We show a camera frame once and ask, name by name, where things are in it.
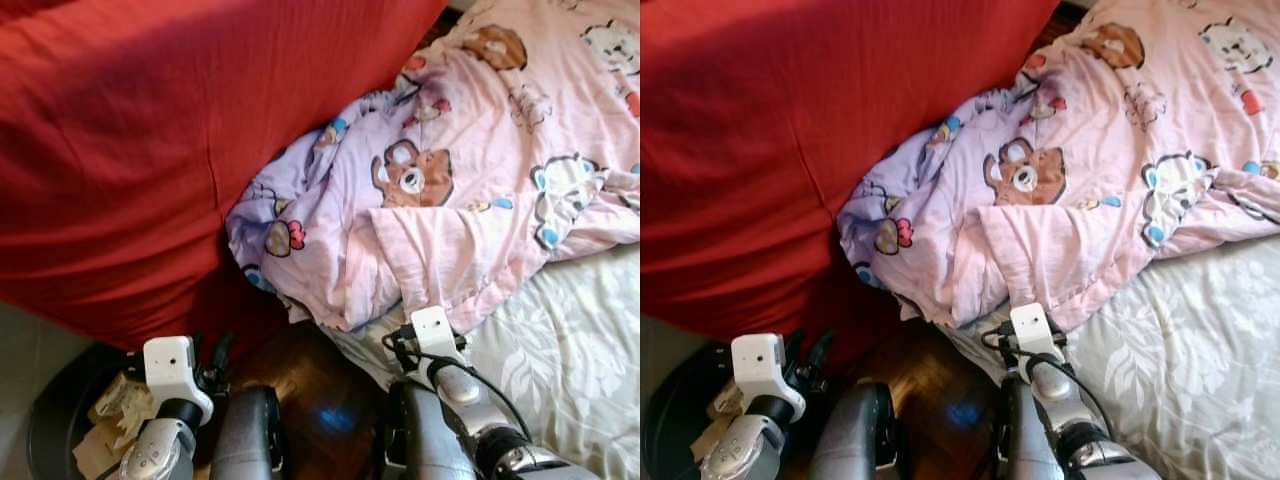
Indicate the pink cartoon bear quilt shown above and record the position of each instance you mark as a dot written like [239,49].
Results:
[480,150]
[1100,150]

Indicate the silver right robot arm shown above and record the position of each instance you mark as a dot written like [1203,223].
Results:
[470,395]
[1065,385]

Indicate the clear plastic wrap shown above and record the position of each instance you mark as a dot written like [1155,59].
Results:
[125,405]
[727,400]

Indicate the brown cardboard piece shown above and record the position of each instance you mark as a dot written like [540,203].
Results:
[712,440]
[95,455]

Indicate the black round waste bin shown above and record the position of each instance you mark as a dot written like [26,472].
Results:
[665,420]
[60,430]

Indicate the red sofa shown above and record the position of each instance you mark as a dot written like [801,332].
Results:
[800,150]
[180,150]

